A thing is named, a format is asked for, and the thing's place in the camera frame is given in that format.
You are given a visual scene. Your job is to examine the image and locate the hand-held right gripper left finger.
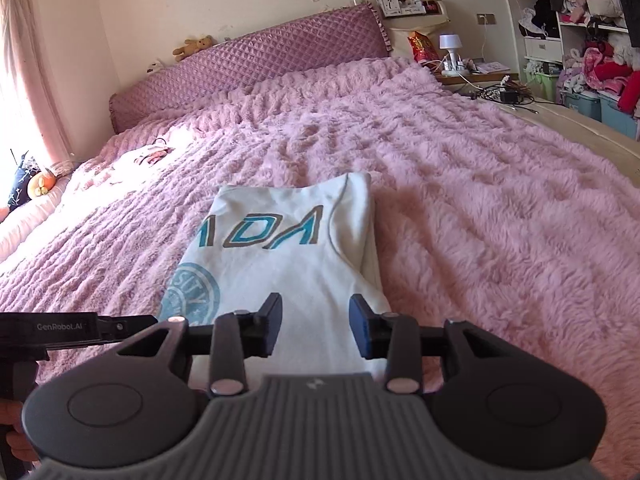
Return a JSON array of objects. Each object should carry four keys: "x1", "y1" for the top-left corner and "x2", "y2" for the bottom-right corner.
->
[{"x1": 115, "y1": 291, "x2": 284, "y2": 397}]

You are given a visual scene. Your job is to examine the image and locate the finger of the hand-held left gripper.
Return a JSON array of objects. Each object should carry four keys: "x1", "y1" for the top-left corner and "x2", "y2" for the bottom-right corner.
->
[{"x1": 95, "y1": 313, "x2": 159, "y2": 347}]

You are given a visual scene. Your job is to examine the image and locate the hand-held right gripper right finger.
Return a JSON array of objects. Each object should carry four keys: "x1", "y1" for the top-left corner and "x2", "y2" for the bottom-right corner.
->
[{"x1": 348, "y1": 293, "x2": 507, "y2": 395}]

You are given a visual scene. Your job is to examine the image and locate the white printed shirt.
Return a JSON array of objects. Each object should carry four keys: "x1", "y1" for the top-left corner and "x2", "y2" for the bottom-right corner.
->
[{"x1": 158, "y1": 172, "x2": 392, "y2": 394}]

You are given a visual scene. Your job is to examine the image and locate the pile of clothes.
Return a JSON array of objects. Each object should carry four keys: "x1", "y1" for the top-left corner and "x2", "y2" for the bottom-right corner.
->
[{"x1": 517, "y1": 0, "x2": 640, "y2": 121}]

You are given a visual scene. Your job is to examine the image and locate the person's left hand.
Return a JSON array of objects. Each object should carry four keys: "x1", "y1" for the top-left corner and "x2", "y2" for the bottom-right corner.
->
[{"x1": 0, "y1": 399, "x2": 32, "y2": 458}]

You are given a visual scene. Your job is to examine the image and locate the pink bolster pillow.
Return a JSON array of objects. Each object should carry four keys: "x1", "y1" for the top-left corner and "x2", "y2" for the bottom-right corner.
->
[{"x1": 0, "y1": 180, "x2": 77, "y2": 263}]

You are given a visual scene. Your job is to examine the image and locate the orange plush toy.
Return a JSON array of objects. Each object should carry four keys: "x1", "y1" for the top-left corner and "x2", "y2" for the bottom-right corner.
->
[{"x1": 27, "y1": 167, "x2": 56, "y2": 199}]

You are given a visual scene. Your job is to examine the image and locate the dark blue patterned pillow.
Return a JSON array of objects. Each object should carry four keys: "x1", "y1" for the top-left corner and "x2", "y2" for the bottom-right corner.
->
[{"x1": 6, "y1": 151, "x2": 40, "y2": 212}]

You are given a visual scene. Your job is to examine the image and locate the pink fluffy blanket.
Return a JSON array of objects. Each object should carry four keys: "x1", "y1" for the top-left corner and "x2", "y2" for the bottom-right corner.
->
[{"x1": 0, "y1": 56, "x2": 640, "y2": 480}]

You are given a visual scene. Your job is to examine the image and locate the small pink fabric item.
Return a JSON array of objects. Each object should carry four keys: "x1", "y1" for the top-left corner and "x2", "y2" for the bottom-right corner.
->
[{"x1": 134, "y1": 139, "x2": 174, "y2": 167}]

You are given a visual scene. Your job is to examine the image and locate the pink curtain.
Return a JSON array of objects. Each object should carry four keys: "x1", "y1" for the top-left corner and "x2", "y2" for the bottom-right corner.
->
[{"x1": 0, "y1": 0, "x2": 72, "y2": 162}]

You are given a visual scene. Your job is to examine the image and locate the purple quilted headboard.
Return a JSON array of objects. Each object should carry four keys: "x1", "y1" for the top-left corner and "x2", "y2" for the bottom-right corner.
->
[{"x1": 108, "y1": 2, "x2": 394, "y2": 134}]

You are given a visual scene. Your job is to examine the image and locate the wooden nightstand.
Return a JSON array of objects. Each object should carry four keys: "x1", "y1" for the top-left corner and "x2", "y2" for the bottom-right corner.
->
[{"x1": 434, "y1": 59, "x2": 522, "y2": 92}]

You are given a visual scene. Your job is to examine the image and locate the red snack bag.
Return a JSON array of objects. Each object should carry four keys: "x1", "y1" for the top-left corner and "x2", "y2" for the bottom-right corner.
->
[{"x1": 407, "y1": 31, "x2": 441, "y2": 64}]

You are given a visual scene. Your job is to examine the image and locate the brown teddy bear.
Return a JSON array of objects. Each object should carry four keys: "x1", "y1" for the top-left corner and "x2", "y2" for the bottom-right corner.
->
[{"x1": 173, "y1": 35, "x2": 215, "y2": 59}]

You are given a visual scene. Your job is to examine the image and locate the cream cushion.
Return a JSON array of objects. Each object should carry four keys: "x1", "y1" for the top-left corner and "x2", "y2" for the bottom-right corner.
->
[{"x1": 387, "y1": 12, "x2": 452, "y2": 59}]

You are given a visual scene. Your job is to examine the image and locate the white table lamp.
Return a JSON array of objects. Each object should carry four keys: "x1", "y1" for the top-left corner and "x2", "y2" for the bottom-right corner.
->
[{"x1": 438, "y1": 33, "x2": 461, "y2": 69}]

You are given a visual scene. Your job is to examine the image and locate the green storage bin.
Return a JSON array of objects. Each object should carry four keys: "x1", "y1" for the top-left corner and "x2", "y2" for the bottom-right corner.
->
[{"x1": 524, "y1": 70, "x2": 561, "y2": 104}]

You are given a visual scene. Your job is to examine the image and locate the blue storage bin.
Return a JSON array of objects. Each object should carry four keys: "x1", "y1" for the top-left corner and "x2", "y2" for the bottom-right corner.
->
[
  {"x1": 562, "y1": 88, "x2": 601, "y2": 122},
  {"x1": 598, "y1": 95, "x2": 640, "y2": 142}
]

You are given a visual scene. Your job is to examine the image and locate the cosmetics organizer rack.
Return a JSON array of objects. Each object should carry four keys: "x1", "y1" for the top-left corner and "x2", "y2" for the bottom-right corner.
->
[{"x1": 376, "y1": 0, "x2": 447, "y2": 18}]

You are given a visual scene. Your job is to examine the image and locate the white drawer box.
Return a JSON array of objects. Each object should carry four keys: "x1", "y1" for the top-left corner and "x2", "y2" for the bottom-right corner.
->
[{"x1": 524, "y1": 38, "x2": 564, "y2": 64}]

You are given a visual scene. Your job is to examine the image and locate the white shelf unit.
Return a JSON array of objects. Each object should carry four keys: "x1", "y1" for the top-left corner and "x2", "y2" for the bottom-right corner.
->
[{"x1": 512, "y1": 0, "x2": 640, "y2": 141}]

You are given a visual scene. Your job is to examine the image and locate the tangle of black cables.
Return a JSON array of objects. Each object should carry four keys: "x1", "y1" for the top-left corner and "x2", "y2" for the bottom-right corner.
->
[{"x1": 469, "y1": 79, "x2": 537, "y2": 107}]

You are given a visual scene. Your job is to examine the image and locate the beige bed frame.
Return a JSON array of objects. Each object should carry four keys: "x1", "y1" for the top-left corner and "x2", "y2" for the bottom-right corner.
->
[{"x1": 514, "y1": 102, "x2": 640, "y2": 183}]

